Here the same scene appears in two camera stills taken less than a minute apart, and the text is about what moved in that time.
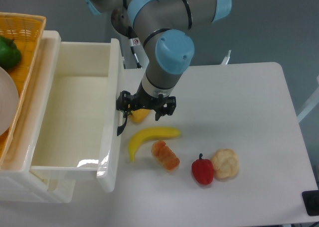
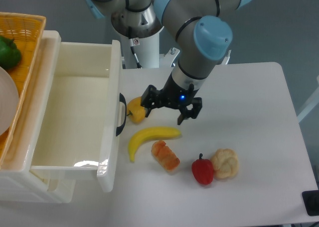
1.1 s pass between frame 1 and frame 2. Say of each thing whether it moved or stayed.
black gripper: moved
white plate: stayed
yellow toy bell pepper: stayed
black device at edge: stayed
